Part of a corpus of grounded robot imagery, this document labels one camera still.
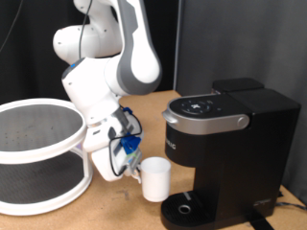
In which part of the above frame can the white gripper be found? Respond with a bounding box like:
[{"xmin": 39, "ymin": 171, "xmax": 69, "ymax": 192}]
[{"xmin": 83, "ymin": 123, "xmax": 142, "ymax": 182}]

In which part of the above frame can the white mug green-tipped handle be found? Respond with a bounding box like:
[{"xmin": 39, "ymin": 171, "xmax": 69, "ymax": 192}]
[{"xmin": 135, "ymin": 156, "xmax": 172, "ymax": 203}]

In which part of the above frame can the black Keurig machine body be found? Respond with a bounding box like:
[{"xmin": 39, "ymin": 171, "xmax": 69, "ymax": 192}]
[{"xmin": 159, "ymin": 87, "xmax": 301, "ymax": 230}]

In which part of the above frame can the black slotted drip tray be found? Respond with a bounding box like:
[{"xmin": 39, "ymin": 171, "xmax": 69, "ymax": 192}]
[{"xmin": 160, "ymin": 190, "xmax": 222, "ymax": 230}]

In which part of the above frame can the white two-tier turntable shelf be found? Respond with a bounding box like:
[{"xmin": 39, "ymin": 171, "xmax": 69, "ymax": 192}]
[{"xmin": 0, "ymin": 98, "xmax": 94, "ymax": 216}]

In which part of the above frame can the black tape strip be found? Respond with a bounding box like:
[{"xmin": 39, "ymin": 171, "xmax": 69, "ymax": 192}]
[{"xmin": 245, "ymin": 209, "xmax": 276, "ymax": 230}]

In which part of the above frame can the black curtain backdrop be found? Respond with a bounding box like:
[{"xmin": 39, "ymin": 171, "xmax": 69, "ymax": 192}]
[{"xmin": 0, "ymin": 0, "xmax": 180, "ymax": 106}]

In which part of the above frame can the grey fabric partition panel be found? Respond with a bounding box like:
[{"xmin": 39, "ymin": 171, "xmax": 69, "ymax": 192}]
[{"xmin": 174, "ymin": 0, "xmax": 307, "ymax": 205}]

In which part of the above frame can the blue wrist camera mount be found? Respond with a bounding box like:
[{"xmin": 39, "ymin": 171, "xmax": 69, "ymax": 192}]
[{"xmin": 119, "ymin": 106, "xmax": 143, "ymax": 167}]

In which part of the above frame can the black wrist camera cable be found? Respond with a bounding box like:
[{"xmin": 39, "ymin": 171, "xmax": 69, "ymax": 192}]
[{"xmin": 78, "ymin": 0, "xmax": 144, "ymax": 177}]

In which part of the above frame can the grey braided power cable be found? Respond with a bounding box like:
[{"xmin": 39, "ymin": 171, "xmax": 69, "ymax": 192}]
[{"xmin": 276, "ymin": 200, "xmax": 307, "ymax": 212}]

